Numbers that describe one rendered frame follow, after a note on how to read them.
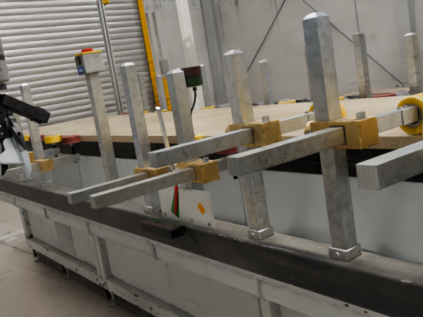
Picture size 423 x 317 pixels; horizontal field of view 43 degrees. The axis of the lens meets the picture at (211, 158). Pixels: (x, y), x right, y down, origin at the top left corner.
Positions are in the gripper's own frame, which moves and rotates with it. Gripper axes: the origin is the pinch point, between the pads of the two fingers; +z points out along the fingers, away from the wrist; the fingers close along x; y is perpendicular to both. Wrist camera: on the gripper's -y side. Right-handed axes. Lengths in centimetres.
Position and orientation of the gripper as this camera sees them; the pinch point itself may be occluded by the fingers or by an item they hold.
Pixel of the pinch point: (18, 177)
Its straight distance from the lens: 122.7
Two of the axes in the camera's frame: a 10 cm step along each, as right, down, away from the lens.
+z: 1.6, 9.7, 1.6
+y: -7.4, 2.2, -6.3
